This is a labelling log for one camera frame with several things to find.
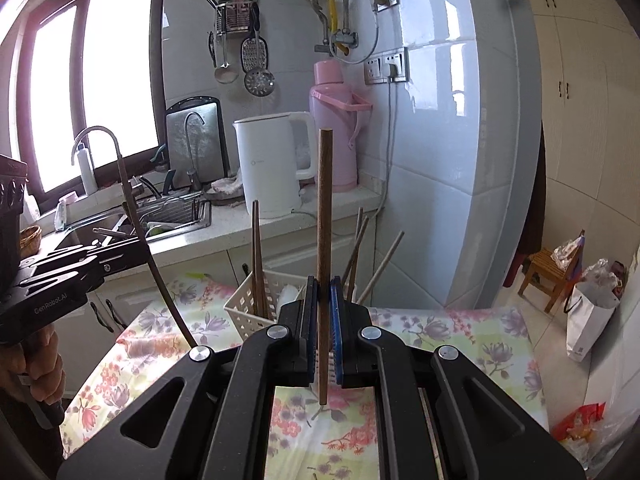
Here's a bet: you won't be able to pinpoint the floral tablecloth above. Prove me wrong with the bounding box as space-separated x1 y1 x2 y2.
60 275 548 480

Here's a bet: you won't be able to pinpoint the tall chrome kitchen faucet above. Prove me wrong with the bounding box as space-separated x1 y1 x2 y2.
71 126 143 206

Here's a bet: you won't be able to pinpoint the steel skimmer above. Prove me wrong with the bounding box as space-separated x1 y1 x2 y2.
243 35 276 97

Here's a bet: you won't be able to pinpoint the wall socket with plug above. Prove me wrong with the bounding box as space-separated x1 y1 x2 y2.
363 47 411 86

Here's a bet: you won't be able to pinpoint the white soap bottle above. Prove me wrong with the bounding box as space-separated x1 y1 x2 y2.
75 142 99 196

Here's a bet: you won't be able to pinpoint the steel kitchen sink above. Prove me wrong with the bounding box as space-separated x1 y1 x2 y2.
55 197 213 256

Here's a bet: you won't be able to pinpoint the small woven basket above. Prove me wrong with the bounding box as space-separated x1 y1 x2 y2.
19 225 43 257

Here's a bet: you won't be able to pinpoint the crumpled plastic bag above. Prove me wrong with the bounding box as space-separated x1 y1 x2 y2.
582 259 626 298

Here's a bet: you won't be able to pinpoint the white heater power cable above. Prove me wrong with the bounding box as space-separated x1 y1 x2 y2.
345 0 381 66

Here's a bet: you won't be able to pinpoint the water heater pipes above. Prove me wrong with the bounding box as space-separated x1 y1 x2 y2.
306 0 360 56

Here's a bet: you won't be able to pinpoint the dish cloth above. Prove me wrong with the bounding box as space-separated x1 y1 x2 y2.
206 170 247 205

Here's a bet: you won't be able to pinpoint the white wardrobe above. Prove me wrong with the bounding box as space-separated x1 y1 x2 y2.
515 0 640 311

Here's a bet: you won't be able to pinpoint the wire dish rack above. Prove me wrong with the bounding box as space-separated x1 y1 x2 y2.
135 194 212 236

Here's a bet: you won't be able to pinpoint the pink thermos flask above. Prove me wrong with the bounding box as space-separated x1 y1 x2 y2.
308 59 373 193

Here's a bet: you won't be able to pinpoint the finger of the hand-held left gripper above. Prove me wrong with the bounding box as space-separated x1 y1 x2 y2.
20 236 149 273
20 262 106 301

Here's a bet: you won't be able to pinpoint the clear plastic bag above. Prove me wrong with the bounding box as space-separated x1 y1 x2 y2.
550 232 586 273

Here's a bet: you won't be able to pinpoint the steel slotted spatula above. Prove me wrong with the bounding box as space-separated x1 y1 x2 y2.
241 30 271 73

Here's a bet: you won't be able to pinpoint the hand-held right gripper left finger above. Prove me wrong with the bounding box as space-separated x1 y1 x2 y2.
57 276 321 480

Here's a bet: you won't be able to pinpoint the steel ladle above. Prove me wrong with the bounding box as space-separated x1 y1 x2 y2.
214 32 240 84

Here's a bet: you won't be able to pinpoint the cream perforated plastic basket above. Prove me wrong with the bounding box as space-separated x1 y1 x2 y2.
223 267 333 398

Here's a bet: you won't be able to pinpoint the white electric kettle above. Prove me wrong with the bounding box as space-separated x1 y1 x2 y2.
232 111 318 220

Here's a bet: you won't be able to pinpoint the steel cutting board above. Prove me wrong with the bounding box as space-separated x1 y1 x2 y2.
165 96 230 193

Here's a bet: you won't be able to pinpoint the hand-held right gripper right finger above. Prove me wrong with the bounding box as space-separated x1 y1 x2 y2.
329 276 586 480

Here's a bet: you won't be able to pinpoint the window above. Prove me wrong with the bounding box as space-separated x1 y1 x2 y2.
0 0 168 206

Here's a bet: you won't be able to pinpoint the wooden stool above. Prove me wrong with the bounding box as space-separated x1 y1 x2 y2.
517 247 576 313

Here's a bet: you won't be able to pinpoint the red plastic bag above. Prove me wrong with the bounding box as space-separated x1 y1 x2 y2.
550 402 608 456

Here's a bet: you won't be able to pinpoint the small gooseneck faucet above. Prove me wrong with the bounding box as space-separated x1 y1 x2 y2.
184 111 206 193

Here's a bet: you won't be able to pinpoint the person's left hand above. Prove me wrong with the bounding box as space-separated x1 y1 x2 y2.
0 324 66 411

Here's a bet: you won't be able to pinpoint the white paper bag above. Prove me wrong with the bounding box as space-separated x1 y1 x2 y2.
565 280 621 363

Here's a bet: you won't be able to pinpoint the wall utensil rack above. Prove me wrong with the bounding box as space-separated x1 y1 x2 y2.
206 0 261 36

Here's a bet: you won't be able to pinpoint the dark hanging garment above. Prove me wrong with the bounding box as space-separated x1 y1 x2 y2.
502 125 547 288

